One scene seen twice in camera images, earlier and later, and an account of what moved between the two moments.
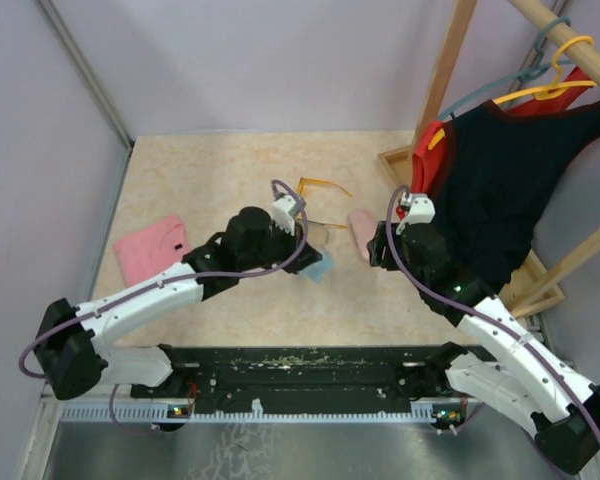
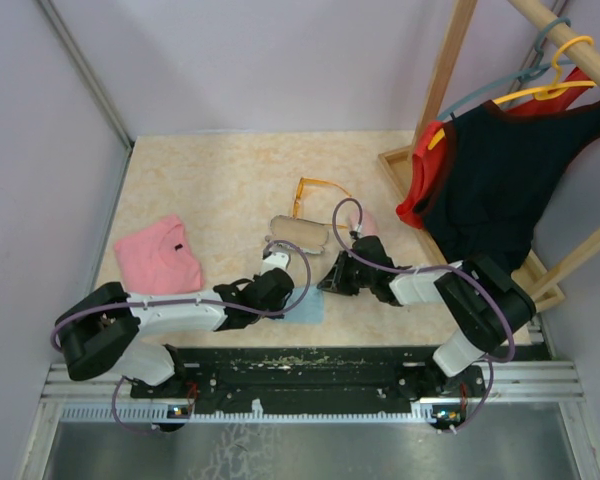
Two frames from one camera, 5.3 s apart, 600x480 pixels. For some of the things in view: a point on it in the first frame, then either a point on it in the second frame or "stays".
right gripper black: x=378 y=249 → x=336 y=280
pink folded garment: x=150 y=252 stays
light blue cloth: x=319 y=268 → x=311 y=309
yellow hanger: x=546 y=93 stays
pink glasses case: x=363 y=224 stays
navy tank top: x=494 y=171 stays
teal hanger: x=536 y=67 stays
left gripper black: x=294 y=243 → x=279 y=305
